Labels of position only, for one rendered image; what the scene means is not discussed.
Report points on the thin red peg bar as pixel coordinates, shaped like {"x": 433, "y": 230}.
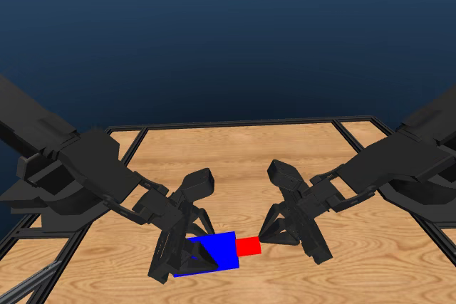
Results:
{"x": 248, "y": 246}

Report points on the blue hollow socket block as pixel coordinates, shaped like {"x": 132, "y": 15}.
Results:
{"x": 222, "y": 250}

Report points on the black table frame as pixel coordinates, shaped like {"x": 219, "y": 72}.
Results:
{"x": 231, "y": 122}

